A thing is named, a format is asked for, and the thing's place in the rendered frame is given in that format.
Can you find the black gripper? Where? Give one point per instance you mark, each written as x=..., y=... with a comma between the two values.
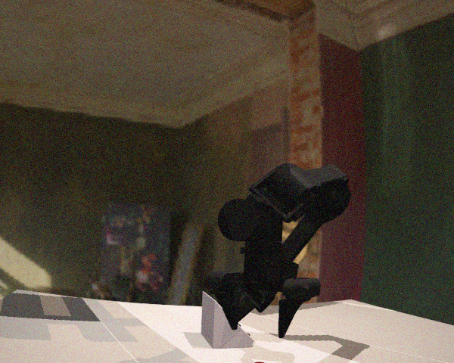
x=262, y=263

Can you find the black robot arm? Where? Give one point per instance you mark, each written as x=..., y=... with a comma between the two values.
x=291, y=192

